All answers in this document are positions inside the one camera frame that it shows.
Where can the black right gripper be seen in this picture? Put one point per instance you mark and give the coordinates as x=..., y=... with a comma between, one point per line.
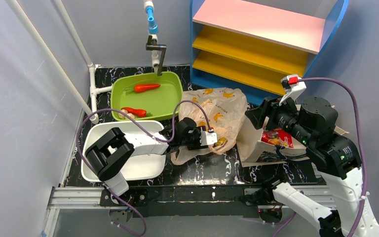
x=269, y=113

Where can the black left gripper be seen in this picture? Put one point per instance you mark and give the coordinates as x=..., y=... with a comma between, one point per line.
x=194, y=136

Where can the red snack packet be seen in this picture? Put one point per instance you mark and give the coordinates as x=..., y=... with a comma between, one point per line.
x=277, y=137

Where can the banana print plastic bag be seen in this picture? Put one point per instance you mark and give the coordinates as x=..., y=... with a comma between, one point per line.
x=225, y=109

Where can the yellow snack packet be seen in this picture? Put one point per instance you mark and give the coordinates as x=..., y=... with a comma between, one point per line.
x=220, y=142

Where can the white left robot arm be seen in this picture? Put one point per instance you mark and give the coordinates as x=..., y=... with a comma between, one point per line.
x=110, y=147

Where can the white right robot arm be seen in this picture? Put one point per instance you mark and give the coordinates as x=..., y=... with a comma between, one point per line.
x=335, y=156

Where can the beige canvas tote bag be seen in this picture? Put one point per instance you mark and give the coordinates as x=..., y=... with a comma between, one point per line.
x=252, y=151

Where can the green plastic basin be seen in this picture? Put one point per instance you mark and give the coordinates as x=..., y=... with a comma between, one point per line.
x=159, y=102

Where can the red toy chili pepper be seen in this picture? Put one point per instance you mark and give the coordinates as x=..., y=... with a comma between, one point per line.
x=137, y=112

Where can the white plastic basin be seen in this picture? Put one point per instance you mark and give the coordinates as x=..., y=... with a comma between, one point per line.
x=136, y=168

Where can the orange toy carrot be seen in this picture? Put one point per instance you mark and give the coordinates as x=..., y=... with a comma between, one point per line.
x=140, y=88

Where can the beige toy mushroom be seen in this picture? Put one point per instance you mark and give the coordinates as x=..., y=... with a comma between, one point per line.
x=124, y=114

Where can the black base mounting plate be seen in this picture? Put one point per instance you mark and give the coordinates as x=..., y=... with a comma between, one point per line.
x=227, y=200

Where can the colourful wooden shelf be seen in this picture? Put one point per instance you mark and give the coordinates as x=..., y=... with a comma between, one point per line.
x=246, y=45

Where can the white pipe faucet stand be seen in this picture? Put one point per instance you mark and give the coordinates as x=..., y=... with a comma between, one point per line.
x=158, y=50

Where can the white diagonal pole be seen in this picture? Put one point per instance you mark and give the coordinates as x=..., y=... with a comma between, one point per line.
x=34, y=33

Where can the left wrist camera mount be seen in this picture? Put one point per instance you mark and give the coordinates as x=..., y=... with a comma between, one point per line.
x=208, y=138

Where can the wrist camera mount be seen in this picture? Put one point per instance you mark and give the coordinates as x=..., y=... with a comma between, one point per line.
x=293, y=87
x=208, y=138

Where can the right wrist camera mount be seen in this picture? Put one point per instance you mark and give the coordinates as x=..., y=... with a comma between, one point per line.
x=293, y=87

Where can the aluminium frame rail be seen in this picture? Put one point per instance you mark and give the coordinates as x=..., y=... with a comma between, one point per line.
x=70, y=198

